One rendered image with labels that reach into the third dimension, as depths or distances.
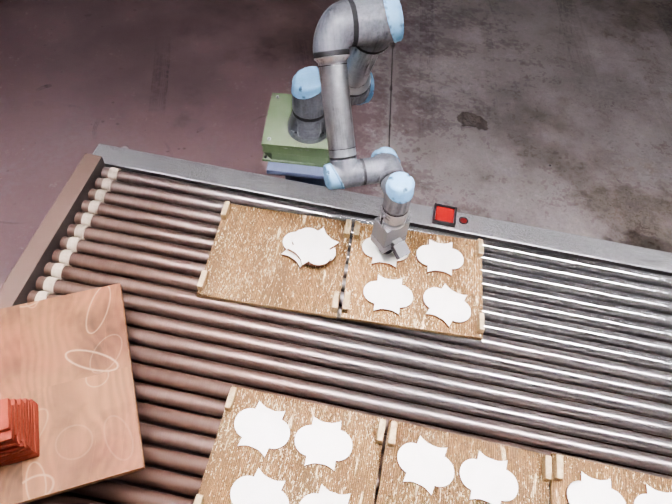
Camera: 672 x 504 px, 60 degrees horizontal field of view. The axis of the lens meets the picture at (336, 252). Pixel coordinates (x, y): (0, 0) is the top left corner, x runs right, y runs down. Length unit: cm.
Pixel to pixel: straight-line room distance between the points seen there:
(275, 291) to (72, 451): 66
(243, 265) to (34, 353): 60
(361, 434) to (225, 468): 34
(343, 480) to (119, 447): 53
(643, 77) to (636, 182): 104
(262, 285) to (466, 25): 322
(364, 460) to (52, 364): 80
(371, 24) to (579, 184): 227
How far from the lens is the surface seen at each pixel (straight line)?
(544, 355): 179
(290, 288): 171
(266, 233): 183
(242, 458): 152
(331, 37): 157
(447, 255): 183
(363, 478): 151
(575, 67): 448
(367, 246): 180
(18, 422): 144
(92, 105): 382
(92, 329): 161
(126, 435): 147
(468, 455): 158
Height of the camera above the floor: 240
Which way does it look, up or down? 55 degrees down
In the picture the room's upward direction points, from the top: 7 degrees clockwise
